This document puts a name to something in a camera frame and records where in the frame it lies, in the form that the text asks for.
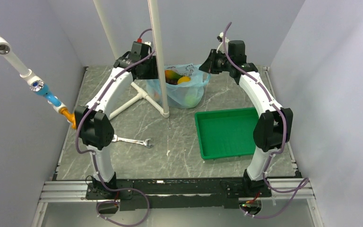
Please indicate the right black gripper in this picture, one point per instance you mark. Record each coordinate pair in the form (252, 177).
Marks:
(206, 66)

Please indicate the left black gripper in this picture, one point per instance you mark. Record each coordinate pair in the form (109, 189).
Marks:
(153, 74)

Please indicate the light blue plastic bag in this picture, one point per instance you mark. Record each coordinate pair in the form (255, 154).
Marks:
(176, 93)

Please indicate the dark fake grapes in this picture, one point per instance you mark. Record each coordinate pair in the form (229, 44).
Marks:
(171, 81)

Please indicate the green fake apple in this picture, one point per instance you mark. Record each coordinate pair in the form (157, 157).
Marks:
(191, 101)

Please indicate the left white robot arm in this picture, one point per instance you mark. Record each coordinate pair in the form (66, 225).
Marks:
(94, 129)

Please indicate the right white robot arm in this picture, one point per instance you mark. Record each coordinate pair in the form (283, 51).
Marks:
(273, 128)

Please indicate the fake mango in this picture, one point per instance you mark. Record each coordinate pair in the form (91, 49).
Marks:
(172, 74)

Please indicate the white PVC pipe stand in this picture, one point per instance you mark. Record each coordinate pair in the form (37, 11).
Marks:
(157, 38)

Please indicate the green plastic tray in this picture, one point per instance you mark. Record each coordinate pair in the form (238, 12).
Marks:
(226, 133)

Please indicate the silver combination wrench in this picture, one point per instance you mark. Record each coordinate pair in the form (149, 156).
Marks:
(146, 143)

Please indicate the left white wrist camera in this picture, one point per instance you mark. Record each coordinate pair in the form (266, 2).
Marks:
(147, 43)

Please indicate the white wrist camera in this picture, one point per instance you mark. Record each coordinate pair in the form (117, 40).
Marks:
(222, 40)
(147, 43)

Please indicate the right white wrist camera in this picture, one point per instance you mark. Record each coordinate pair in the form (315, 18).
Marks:
(222, 40)

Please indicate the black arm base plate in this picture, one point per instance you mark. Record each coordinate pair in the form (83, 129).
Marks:
(225, 192)

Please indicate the aluminium rail frame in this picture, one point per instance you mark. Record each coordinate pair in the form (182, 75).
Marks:
(75, 191)

